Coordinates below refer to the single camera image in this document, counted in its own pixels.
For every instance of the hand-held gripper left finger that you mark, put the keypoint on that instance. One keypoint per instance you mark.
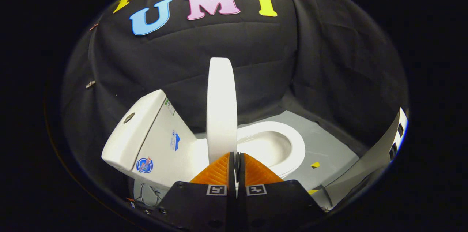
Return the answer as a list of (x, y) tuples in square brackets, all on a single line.
[(204, 206)]

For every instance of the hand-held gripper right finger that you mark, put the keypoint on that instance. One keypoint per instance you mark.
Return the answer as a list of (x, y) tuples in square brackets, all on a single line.
[(270, 206)]

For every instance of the white toilet lid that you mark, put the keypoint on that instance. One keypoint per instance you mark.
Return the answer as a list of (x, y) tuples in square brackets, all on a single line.
[(221, 107)]

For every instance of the white toilet seat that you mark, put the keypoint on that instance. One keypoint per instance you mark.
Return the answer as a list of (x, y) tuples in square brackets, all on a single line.
[(298, 148)]

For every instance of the white ceramic toilet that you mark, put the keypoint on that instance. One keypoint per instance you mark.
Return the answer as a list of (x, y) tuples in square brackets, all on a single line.
[(153, 140)]

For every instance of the yellow tape piece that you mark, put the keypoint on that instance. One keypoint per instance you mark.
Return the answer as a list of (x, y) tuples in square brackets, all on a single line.
[(312, 191), (315, 164)]

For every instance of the white cabinet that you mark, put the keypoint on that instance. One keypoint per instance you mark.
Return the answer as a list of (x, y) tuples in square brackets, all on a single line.
[(369, 166)]

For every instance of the silver metal clip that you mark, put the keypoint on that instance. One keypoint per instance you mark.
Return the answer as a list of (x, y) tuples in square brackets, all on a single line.
[(90, 84)]

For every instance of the black backdrop cloth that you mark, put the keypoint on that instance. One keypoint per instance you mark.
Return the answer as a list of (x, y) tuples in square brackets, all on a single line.
[(237, 41)]

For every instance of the copper metal clip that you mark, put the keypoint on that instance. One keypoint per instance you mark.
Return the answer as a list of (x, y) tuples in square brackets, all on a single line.
[(94, 26)]

